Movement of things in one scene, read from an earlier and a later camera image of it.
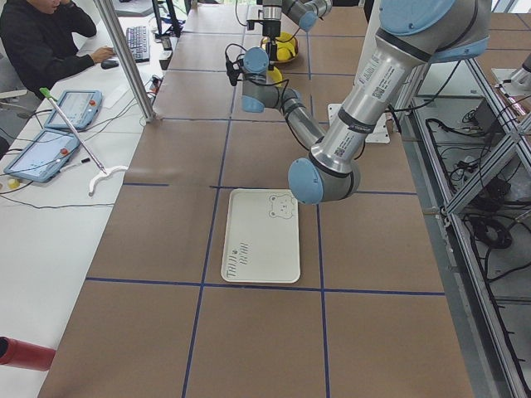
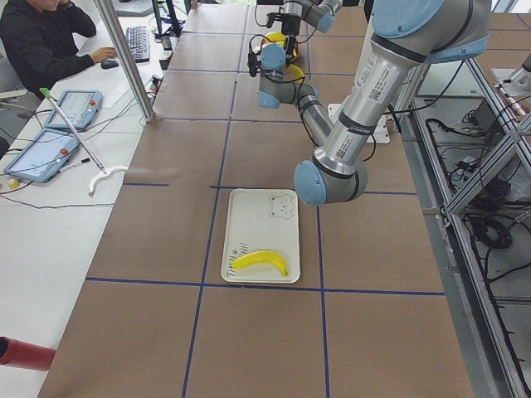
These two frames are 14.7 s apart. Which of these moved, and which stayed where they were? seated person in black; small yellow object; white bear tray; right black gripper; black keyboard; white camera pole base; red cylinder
Moved: right black gripper
Stayed: white camera pole base; black keyboard; red cylinder; seated person in black; white bear tray; small yellow object
